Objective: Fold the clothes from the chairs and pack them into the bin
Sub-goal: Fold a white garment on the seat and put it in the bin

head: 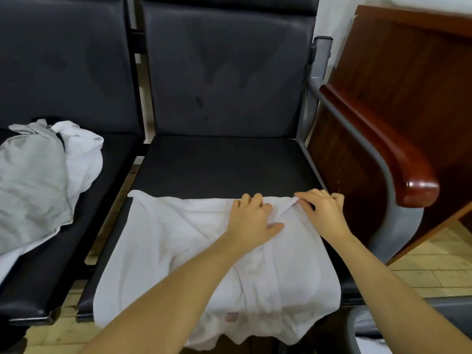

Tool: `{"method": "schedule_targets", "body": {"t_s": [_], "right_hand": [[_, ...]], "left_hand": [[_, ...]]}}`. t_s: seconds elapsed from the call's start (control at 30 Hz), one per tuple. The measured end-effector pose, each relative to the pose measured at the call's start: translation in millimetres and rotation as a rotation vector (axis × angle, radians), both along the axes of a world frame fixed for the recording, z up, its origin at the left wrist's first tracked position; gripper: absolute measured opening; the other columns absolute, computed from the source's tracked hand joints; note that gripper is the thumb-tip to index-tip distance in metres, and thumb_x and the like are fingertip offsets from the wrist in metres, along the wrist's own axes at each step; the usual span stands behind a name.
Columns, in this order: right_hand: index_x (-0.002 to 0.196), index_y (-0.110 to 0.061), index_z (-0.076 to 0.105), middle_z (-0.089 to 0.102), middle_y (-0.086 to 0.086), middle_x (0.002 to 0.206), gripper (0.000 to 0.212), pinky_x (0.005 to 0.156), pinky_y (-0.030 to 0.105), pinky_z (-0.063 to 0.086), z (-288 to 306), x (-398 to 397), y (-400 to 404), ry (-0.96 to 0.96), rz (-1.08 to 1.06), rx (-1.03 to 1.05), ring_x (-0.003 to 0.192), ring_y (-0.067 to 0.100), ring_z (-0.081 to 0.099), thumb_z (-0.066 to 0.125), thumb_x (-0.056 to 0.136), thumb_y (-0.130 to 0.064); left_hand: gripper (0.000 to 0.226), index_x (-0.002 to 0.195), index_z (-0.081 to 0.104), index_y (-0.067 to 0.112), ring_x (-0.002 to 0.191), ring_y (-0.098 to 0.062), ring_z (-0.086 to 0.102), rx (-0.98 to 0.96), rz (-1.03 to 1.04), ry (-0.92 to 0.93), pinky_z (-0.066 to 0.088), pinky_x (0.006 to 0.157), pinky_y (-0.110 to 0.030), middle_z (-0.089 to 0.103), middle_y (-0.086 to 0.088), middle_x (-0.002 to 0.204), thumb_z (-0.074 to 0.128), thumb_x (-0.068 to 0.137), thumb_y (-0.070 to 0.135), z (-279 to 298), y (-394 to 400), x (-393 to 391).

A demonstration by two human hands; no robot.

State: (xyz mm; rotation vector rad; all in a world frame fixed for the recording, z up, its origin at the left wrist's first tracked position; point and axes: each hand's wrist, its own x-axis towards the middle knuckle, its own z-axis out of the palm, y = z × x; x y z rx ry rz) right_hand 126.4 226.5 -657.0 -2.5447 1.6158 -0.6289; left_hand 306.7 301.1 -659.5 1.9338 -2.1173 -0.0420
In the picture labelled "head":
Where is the person's left forearm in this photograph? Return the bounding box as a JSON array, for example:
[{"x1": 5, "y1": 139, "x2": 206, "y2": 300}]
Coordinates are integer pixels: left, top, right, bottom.
[{"x1": 79, "y1": 234, "x2": 257, "y2": 354}]

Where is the white crumpled garment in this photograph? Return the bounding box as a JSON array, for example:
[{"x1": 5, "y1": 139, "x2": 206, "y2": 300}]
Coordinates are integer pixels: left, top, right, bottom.
[{"x1": 0, "y1": 121, "x2": 105, "y2": 285}]

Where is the person's right hand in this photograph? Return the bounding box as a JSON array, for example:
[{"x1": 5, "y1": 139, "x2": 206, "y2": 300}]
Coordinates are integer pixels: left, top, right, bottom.
[{"x1": 294, "y1": 189, "x2": 355, "y2": 243}]

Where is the black padded chair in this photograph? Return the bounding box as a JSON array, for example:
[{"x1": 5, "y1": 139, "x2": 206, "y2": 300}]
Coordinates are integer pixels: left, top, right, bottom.
[
  {"x1": 76, "y1": 0, "x2": 366, "y2": 324},
  {"x1": 0, "y1": 0, "x2": 149, "y2": 327}
]

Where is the grey metal armrest frame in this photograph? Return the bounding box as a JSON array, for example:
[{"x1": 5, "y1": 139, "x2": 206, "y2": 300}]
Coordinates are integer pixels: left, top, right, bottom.
[{"x1": 297, "y1": 36, "x2": 425, "y2": 265}]

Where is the grey garment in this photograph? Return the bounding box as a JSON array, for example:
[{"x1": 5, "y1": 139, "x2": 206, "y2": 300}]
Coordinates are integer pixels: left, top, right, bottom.
[{"x1": 0, "y1": 119, "x2": 75, "y2": 255}]

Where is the white shirt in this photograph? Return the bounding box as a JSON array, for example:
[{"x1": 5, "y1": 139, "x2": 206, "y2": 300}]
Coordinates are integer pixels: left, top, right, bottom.
[{"x1": 93, "y1": 190, "x2": 341, "y2": 352}]

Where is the person's right forearm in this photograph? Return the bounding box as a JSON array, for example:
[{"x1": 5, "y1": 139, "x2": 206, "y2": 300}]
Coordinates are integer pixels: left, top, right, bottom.
[{"x1": 322, "y1": 232, "x2": 466, "y2": 354}]

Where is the brown wooden cabinet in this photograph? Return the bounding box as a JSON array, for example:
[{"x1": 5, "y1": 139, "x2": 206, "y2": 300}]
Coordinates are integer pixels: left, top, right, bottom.
[{"x1": 307, "y1": 5, "x2": 472, "y2": 266}]

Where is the person's left hand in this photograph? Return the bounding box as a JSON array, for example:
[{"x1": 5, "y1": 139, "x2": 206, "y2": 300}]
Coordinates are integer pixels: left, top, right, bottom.
[{"x1": 225, "y1": 193, "x2": 285, "y2": 253}]

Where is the brown wooden armrest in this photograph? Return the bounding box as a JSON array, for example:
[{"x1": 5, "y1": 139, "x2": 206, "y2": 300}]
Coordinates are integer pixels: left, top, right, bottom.
[{"x1": 319, "y1": 84, "x2": 441, "y2": 208}]

